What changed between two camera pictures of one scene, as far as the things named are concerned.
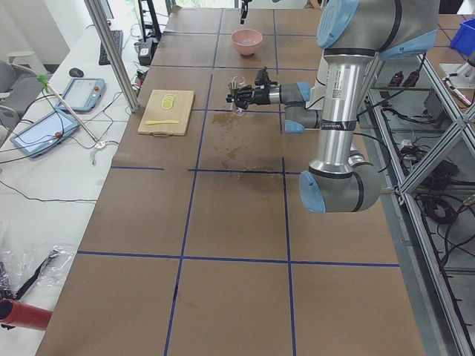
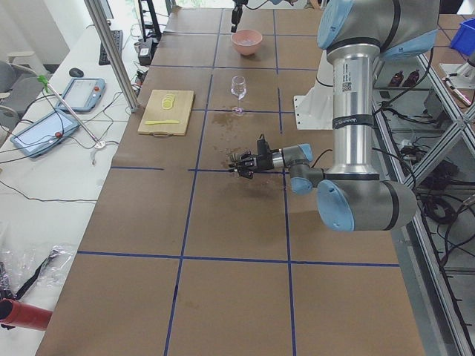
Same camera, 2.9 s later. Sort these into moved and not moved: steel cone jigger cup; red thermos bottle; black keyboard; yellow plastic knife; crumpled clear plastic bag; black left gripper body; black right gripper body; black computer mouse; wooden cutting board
Moved: steel cone jigger cup; black left gripper body; black right gripper body
Not moved: black keyboard; crumpled clear plastic bag; wooden cutting board; black computer mouse; yellow plastic knife; red thermos bottle
